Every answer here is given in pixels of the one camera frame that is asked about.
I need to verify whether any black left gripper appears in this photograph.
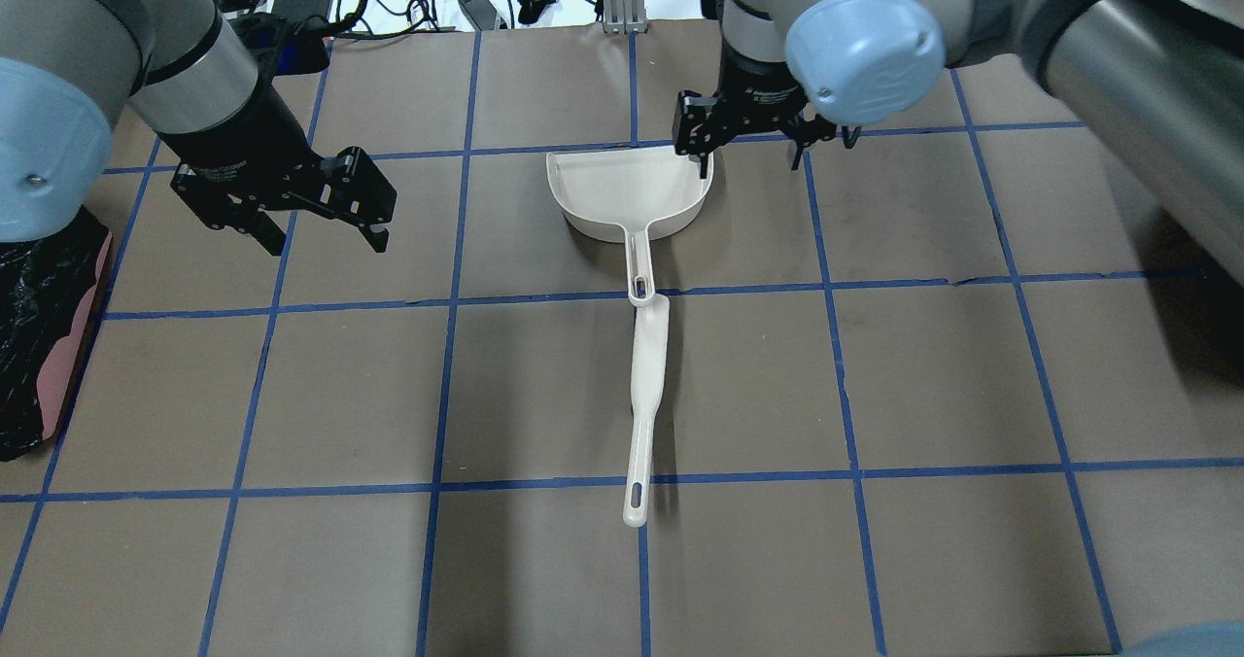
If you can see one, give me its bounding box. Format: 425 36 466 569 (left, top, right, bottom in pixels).
170 93 398 256

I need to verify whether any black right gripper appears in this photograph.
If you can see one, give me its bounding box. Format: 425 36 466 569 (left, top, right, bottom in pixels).
672 41 862 175

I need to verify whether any beige plastic dustpan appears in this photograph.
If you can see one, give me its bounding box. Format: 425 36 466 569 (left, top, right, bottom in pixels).
545 147 715 309

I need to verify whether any white hand brush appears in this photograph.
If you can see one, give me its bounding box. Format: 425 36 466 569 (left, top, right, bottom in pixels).
622 294 671 529

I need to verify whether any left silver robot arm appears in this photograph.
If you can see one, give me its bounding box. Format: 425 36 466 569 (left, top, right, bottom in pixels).
1 0 398 256

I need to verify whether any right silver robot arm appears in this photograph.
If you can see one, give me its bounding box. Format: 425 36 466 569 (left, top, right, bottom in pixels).
672 0 1243 280

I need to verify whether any black lined trash bin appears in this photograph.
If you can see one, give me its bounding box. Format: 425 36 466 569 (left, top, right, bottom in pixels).
1 208 112 462

